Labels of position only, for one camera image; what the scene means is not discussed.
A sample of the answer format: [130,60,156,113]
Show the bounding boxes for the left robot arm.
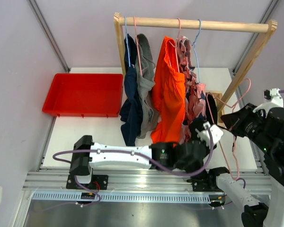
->
[69,122,223,189]

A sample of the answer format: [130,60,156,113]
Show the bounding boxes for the red plastic bin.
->
[42,73,123,118]

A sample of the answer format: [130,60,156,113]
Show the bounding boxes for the pink wire hanger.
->
[204,78,252,182]
[133,16,142,77]
[169,18,182,73]

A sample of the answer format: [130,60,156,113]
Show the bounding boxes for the grey shorts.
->
[135,34,160,139]

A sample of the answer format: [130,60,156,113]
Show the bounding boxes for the blue wire hanger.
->
[124,16,134,68]
[191,19,202,83]

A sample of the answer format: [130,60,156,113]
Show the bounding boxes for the aluminium mounting rail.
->
[22,169,273,204]

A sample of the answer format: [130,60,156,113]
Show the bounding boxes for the orange shorts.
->
[151,36,186,143]

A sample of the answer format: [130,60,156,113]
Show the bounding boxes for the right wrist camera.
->
[253,88,284,114]

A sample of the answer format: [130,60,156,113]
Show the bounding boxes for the wooden clothes rack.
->
[114,12,278,113]

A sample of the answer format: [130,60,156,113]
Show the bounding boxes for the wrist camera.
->
[253,88,284,114]
[197,122,223,147]

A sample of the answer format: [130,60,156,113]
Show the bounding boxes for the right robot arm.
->
[189,102,284,227]

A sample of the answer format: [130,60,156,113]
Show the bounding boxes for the pink patterned shorts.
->
[177,36,206,144]

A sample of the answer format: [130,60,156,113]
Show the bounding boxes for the navy blue shorts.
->
[120,35,142,146]

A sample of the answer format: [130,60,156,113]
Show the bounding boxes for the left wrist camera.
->
[197,122,223,147]

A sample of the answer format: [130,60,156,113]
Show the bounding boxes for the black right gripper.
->
[221,102,275,152]

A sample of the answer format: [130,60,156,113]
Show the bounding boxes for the black shorts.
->
[205,93,218,124]

